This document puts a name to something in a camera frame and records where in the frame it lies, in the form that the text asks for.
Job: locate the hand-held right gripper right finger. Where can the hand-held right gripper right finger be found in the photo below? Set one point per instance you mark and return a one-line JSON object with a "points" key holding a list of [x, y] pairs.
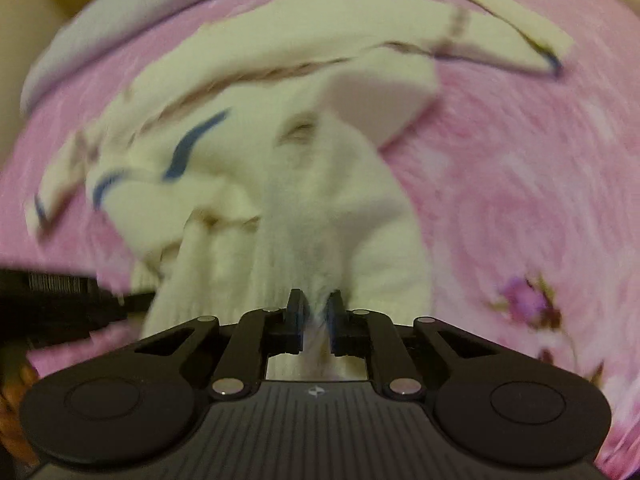
{"points": [[334, 321]]}

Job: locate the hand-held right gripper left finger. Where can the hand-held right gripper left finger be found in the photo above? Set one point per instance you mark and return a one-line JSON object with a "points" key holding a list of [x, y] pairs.
{"points": [[295, 321]]}

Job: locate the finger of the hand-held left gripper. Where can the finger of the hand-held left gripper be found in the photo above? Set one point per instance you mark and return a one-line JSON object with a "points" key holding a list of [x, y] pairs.
{"points": [[137, 303]]}

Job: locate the cream knit sweater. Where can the cream knit sweater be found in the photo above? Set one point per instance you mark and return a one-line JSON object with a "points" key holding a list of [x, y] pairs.
{"points": [[310, 210]]}

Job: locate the pink floral blanket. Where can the pink floral blanket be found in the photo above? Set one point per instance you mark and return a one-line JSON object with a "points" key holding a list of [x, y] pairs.
{"points": [[500, 185]]}

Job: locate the white bed sheet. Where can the white bed sheet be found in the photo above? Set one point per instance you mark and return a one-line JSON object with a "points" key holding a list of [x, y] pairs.
{"points": [[100, 25]]}

